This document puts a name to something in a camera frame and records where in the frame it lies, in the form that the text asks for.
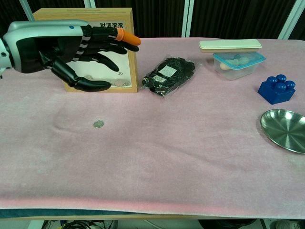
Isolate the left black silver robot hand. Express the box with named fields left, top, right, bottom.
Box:
left=3, top=20, right=142, bottom=93

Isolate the wooden glass-front coin box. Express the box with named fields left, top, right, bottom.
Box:
left=32, top=8, right=139, bottom=94

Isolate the black curtain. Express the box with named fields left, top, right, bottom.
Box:
left=0, top=0, right=305, bottom=41

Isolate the black item in plastic bag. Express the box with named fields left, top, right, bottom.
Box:
left=140, top=54, right=202, bottom=99

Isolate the pink table cloth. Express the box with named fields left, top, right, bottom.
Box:
left=0, top=37, right=305, bottom=219

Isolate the teal table cloth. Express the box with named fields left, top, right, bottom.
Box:
left=0, top=208, right=155, bottom=219

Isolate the cream long flat case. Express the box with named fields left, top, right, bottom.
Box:
left=199, top=39, right=263, bottom=53

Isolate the clear container with blue lid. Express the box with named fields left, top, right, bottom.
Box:
left=213, top=51, right=267, bottom=81

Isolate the blue toy building brick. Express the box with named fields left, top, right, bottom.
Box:
left=257, top=74, right=296, bottom=105

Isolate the round stainless steel dish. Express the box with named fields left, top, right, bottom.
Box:
left=260, top=109, right=305, bottom=154

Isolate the black cable bundle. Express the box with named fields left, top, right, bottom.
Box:
left=42, top=219, right=118, bottom=229

